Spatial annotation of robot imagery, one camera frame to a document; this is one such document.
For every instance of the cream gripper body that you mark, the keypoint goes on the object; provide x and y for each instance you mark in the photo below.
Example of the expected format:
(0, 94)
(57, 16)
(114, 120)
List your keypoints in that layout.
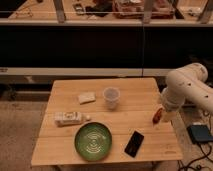
(167, 115)

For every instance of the white labelled bottle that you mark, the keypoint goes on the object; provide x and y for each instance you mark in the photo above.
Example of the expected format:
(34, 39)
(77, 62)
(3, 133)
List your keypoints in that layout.
(70, 118)

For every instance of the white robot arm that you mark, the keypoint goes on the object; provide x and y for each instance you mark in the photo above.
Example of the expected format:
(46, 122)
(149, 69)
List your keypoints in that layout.
(186, 83)

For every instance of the red orange small tool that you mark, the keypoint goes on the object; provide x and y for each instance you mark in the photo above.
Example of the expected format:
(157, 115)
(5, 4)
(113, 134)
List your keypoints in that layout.
(157, 116)

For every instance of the dark blue box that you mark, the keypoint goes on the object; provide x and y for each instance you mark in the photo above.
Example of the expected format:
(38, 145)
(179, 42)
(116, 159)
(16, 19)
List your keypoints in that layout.
(199, 134)

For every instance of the black smartphone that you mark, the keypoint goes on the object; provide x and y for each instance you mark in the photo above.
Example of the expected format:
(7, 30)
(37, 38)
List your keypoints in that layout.
(134, 144)

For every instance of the translucent plastic cup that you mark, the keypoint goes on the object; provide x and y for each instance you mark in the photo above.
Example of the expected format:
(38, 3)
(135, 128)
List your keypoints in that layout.
(111, 97)

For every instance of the green patterned plate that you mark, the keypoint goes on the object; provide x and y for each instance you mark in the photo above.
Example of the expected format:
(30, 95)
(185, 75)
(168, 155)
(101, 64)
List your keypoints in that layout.
(93, 141)

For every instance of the wooden table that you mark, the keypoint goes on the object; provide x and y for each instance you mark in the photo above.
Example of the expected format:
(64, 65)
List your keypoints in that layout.
(104, 121)

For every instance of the beige sponge block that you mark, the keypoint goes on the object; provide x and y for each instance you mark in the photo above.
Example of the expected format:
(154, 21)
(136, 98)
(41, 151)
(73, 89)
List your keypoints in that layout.
(86, 97)

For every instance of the red tray on shelf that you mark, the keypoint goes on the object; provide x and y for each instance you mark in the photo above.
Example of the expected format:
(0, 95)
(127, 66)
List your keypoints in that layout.
(135, 9)

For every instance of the black device on shelf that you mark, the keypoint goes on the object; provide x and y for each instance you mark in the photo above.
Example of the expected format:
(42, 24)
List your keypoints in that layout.
(79, 9)

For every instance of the metal shelf rack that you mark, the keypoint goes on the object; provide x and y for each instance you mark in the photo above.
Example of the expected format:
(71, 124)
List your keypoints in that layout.
(47, 38)

